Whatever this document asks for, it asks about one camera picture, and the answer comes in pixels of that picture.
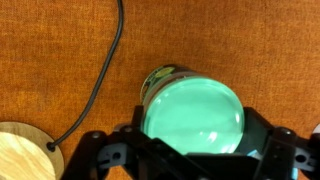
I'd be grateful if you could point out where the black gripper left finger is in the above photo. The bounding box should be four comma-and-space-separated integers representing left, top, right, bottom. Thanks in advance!
61, 105, 188, 180

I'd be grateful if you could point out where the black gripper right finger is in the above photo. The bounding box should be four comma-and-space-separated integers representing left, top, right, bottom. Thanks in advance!
240, 106, 320, 180

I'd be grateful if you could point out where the green jar lid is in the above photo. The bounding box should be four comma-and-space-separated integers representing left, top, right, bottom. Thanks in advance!
141, 76, 246, 156

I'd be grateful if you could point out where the orange fabric couch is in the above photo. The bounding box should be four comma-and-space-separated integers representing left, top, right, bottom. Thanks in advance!
0, 0, 320, 180

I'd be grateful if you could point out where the wooden lamp base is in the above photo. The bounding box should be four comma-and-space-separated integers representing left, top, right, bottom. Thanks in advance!
0, 121, 65, 180

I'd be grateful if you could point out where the black lamp cable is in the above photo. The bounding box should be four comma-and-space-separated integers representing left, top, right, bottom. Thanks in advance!
46, 0, 125, 152

